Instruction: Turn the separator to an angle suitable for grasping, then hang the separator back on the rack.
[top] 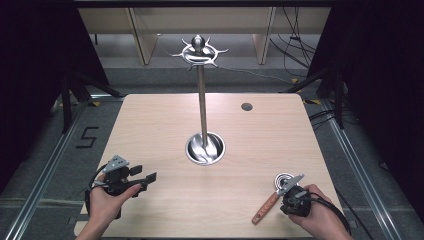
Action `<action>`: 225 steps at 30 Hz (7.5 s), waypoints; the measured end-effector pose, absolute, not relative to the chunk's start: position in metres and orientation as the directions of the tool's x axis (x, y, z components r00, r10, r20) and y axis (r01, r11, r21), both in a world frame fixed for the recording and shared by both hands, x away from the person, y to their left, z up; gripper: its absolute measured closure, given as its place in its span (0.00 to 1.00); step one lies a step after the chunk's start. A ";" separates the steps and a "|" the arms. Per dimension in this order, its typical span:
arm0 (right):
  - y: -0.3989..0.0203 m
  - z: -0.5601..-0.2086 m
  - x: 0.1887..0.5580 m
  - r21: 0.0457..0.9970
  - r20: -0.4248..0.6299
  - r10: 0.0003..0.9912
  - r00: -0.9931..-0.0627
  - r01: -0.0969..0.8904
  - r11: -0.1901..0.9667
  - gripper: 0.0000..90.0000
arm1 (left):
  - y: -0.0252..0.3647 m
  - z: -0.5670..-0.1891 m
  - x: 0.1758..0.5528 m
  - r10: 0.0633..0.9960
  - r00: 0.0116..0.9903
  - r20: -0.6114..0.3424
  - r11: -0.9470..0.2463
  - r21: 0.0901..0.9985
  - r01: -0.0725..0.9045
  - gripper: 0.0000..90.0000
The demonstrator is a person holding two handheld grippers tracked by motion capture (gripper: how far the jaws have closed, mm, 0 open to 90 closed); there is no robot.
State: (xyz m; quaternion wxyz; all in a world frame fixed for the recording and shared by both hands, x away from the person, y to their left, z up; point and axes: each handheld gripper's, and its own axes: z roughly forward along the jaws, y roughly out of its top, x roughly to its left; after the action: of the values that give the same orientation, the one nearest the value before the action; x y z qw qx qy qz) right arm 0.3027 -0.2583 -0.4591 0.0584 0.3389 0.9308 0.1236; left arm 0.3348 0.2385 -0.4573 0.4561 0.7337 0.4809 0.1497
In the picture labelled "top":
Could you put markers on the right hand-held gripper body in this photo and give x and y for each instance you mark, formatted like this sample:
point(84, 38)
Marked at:
point(296, 201)

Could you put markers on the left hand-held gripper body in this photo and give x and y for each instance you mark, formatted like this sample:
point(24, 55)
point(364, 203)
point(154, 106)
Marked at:
point(116, 175)

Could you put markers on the person's left hand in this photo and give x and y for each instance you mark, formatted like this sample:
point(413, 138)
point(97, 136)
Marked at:
point(106, 205)

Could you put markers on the person's right hand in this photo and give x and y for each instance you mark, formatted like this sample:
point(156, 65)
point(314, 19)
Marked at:
point(325, 216)

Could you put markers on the black metal stand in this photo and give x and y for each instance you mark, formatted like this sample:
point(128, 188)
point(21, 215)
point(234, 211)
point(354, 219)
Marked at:
point(66, 100)
point(337, 96)

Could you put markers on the metal utensil stand with hooks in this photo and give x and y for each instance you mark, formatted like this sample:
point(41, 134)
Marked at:
point(202, 100)

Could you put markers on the grey table grommet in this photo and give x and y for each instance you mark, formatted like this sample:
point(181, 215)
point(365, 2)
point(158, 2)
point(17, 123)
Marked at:
point(246, 106)

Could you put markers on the dark curtain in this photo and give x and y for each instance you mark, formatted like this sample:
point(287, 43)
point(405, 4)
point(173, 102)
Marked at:
point(383, 83)
point(36, 83)

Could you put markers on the light wooden cabinet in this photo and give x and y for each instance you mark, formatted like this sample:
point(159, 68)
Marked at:
point(140, 36)

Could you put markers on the metal floor rail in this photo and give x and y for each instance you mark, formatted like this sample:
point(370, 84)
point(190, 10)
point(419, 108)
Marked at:
point(43, 173)
point(360, 173)

